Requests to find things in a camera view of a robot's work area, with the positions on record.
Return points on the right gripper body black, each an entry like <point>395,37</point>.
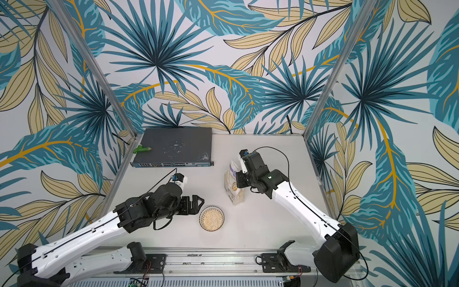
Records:
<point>242,179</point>

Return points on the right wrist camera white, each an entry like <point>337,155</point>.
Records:
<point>242,155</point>

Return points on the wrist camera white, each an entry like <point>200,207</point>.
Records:
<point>242,155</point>
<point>179,179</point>

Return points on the green plastic toy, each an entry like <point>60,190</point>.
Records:
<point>141,149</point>

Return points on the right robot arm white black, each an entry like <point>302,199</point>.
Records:
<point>336,247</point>

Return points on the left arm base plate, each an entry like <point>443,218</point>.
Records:
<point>153,264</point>

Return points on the left aluminium frame post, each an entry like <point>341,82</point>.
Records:
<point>70,26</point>

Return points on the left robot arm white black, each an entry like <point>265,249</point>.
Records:
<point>67,260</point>

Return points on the grey network switch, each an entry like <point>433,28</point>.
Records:
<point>176,147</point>

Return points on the aluminium frame post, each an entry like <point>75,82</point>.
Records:
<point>343,56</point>
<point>70,26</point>

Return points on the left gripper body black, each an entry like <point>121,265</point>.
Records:
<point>184,208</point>

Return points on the aluminium front rail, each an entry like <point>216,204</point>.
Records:
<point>215,268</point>

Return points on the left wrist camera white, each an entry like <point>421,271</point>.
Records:
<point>179,179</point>

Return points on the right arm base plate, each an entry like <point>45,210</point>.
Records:
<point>276,263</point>

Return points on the oats bag white purple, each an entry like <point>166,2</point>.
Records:
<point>235,194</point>

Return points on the right aluminium frame post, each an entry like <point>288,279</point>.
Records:
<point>343,56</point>

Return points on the patterned breakfast bowl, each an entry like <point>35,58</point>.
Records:
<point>211,219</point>

